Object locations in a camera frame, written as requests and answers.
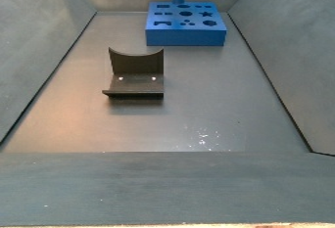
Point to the black curved cradle stand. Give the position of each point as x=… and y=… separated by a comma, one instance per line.
x=137, y=75

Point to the blue shape sorter block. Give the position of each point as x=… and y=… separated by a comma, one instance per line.
x=189, y=24

